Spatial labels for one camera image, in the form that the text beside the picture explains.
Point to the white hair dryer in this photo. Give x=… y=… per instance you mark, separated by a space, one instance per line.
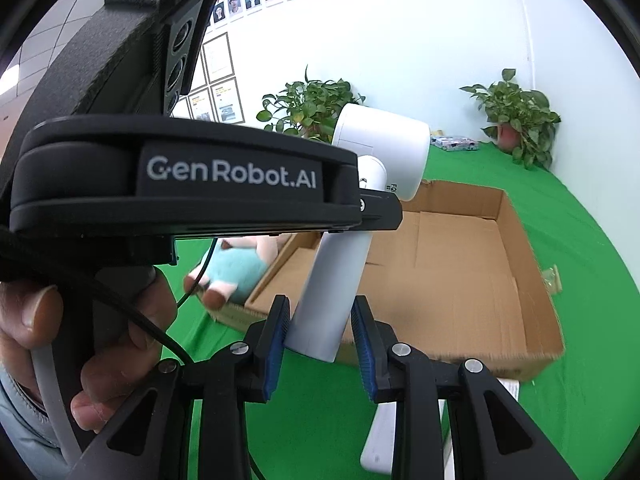
x=380 y=145

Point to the plant in red pot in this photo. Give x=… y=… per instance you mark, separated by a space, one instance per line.
x=520 y=110

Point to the wall of framed certificates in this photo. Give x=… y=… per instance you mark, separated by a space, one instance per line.
x=220 y=80

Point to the large cardboard box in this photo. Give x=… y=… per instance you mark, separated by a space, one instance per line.
x=460 y=280

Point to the small clear packet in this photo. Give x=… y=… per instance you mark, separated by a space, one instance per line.
x=552 y=280

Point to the person's left hand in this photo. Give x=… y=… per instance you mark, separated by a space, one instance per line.
x=115 y=370

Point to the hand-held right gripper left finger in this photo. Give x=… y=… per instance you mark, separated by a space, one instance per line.
x=277 y=352

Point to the person's left forearm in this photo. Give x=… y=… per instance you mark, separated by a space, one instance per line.
x=20 y=425

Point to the bushy green potted plant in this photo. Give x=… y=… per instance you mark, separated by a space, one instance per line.
x=310 y=102

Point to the green tablecloth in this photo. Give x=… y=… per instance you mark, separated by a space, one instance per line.
x=590 y=260

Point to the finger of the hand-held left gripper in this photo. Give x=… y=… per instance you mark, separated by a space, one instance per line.
x=382 y=210

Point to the pig plush toy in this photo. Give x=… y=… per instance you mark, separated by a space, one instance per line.
x=235 y=265

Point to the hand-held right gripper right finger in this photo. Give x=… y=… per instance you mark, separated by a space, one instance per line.
x=362 y=355

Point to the white device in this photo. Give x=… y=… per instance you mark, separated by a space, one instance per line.
x=380 y=435

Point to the patterned tissue packet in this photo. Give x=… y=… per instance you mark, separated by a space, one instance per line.
x=455 y=144

